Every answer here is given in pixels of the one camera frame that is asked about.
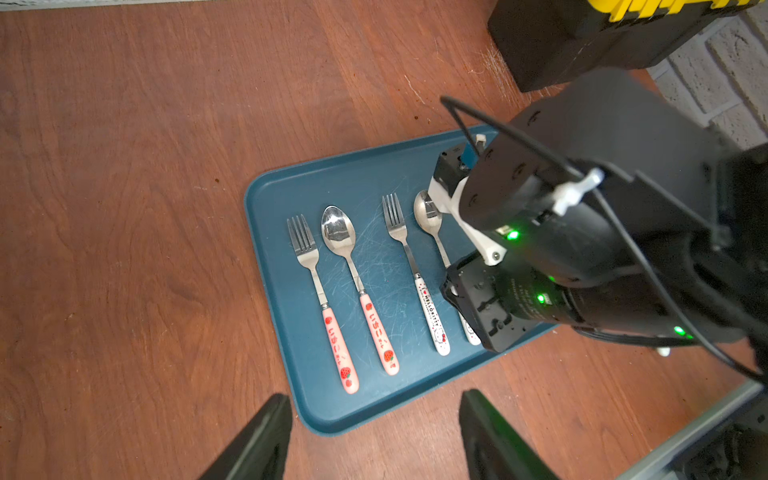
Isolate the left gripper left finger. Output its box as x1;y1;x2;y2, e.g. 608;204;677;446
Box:
199;393;293;480

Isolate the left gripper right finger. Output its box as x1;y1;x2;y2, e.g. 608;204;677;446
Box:
459;389;558;480

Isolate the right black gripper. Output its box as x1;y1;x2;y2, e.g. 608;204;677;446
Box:
441;253;570;353

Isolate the white handled spoon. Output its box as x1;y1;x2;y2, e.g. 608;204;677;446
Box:
413;190;481;346

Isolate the white handled fork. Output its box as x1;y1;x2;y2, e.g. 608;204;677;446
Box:
382;193;451;356

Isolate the pink handled spoon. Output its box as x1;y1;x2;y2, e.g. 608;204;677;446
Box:
321;205;400;376

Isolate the pink handled fork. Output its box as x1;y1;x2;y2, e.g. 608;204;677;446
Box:
287;215;360;395

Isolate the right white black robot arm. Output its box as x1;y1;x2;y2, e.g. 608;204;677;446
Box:
429;68;767;383

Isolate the teal plastic tray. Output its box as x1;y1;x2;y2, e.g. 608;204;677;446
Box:
243;124;556;437

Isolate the yellow black toolbox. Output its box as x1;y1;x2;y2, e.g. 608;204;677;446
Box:
488;0;760;92

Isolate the aluminium front rail frame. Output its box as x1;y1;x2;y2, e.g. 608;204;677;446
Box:
620;381;767;479

